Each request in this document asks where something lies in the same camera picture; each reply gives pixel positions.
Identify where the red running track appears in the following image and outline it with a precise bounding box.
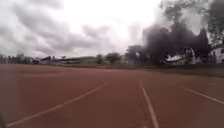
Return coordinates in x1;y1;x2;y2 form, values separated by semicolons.
0;63;224;128

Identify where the group of tall dark trees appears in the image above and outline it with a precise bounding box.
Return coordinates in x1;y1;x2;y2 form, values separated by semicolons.
124;0;224;66

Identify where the row of distant trees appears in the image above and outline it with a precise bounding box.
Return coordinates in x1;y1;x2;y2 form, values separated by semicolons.
0;53;41;65

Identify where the long low building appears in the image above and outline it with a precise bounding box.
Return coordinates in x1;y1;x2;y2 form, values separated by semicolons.
39;55;98;66

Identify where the small distant tree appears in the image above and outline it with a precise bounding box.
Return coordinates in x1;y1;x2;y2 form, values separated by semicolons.
105;52;122;65

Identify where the white building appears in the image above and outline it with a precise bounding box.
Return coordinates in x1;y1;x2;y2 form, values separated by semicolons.
163;46;224;66

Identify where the grass strip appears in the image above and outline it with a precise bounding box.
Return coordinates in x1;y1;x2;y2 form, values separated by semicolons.
146;65;224;79

